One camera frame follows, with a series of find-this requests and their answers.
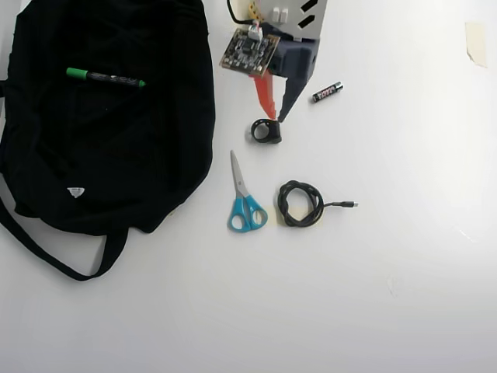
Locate short beige masking tape piece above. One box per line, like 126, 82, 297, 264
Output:
464, 21, 488, 68

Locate black fabric bag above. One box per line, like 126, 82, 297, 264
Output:
0, 0, 217, 283

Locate green capped black marker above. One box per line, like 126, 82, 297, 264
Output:
65, 67, 147, 89

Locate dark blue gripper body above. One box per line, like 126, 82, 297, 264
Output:
259, 23, 321, 85

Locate coiled black USB cable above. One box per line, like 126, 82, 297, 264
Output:
276, 179, 359, 229

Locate black camera cable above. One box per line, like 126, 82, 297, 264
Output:
226, 0, 257, 26

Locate black AAA battery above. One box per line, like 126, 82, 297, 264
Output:
311, 80, 343, 104

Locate black plastic ring part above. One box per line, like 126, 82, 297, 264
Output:
249, 118, 283, 145

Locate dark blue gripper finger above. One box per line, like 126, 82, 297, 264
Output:
276, 76, 308, 123

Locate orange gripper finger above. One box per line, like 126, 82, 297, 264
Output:
250, 73, 279, 121

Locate blue handled scissors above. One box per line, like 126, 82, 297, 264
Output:
227, 149, 269, 234

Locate bare camera circuit board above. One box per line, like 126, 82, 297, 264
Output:
221, 27, 281, 78

